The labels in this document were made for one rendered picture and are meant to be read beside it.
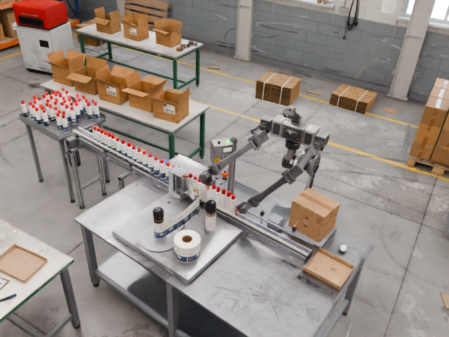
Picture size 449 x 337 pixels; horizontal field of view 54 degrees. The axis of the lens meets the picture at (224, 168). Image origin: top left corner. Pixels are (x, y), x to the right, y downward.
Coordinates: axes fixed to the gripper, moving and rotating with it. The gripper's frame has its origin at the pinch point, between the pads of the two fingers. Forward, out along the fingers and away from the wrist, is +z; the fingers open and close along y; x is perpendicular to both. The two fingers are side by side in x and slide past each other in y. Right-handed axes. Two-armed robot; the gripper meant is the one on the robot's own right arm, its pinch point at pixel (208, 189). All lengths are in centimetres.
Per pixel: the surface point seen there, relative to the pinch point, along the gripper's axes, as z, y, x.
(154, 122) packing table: 40, -159, 107
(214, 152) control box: -22.5, -7.9, 18.0
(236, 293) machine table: 37, 60, -44
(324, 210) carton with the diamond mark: 6, 82, 43
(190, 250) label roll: 19, 20, -45
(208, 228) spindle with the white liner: 25.2, 11.1, -13.2
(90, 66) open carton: 14, -298, 133
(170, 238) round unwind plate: 30.5, -8.3, -36.3
